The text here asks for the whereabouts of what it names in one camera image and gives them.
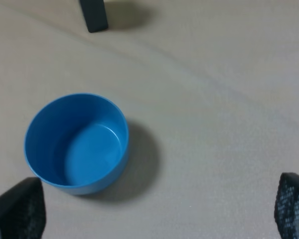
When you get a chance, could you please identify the dark green bottle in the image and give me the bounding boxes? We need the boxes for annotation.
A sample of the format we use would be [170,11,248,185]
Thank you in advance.
[79,0,109,33]

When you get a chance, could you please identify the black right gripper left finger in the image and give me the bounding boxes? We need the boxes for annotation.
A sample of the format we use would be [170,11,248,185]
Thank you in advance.
[0,177,46,239]

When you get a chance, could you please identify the blue plastic bowl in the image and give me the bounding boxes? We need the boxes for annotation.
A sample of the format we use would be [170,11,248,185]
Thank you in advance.
[24,93,130,195]

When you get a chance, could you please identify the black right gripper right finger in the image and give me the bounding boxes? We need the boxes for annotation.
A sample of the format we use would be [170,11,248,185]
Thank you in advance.
[274,172,299,239]

